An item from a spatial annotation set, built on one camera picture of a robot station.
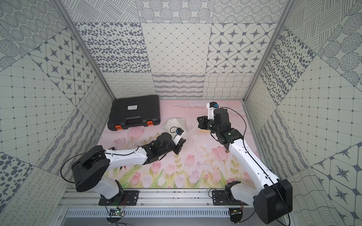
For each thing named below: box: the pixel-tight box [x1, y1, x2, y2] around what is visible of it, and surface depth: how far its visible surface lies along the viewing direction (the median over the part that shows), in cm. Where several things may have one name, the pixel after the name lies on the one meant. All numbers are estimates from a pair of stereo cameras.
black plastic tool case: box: [107, 94, 161, 131], surface depth 106 cm
